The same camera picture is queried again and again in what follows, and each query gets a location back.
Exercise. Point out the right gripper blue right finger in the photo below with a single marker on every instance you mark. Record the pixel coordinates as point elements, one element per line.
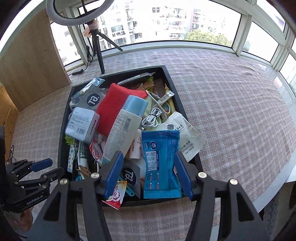
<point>198,187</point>

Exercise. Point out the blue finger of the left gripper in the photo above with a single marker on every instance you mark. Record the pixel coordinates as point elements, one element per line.
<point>41,165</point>

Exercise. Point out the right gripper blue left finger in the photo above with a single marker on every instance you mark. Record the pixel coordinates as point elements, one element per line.
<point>96,188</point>

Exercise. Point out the white lip balm tube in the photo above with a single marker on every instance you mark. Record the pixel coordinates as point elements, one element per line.
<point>136,146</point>

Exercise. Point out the beige shower cap packet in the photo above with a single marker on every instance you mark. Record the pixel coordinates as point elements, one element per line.
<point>191,141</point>

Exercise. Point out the white sunscreen bottle blue cap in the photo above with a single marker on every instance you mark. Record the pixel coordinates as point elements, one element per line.
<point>125,127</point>

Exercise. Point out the blue wet wipes pack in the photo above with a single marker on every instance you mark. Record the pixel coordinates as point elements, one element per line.
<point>159,148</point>

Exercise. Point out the white box with label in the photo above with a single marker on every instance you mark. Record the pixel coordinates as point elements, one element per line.
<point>82,124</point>

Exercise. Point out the red cloth pouch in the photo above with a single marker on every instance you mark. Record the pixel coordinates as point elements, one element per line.
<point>112,103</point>

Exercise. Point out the grey sachet black logo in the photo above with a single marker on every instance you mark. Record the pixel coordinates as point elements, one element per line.
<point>92,98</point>

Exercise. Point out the coffee mate creamer sachet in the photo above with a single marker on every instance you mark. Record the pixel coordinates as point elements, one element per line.
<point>116,199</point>

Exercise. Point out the blue plastic clip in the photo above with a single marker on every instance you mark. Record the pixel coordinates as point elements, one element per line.
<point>128,190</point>

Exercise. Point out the blue green sachet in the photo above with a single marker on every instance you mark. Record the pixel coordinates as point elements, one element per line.
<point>76,97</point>

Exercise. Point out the pine plank panel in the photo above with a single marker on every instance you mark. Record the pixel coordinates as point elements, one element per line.
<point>9,116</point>

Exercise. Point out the pink plaid tablecloth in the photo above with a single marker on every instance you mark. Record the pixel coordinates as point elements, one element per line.
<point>238,109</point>

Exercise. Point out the light wood board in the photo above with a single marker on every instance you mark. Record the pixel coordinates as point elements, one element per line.
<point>30,66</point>

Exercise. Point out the black tripod stand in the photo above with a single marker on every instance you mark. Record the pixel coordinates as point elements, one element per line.
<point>96,34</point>

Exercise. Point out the ring light cable remote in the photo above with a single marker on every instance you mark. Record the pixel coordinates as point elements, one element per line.
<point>80,44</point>

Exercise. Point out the white ring light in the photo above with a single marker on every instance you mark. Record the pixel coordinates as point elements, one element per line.
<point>87,17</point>

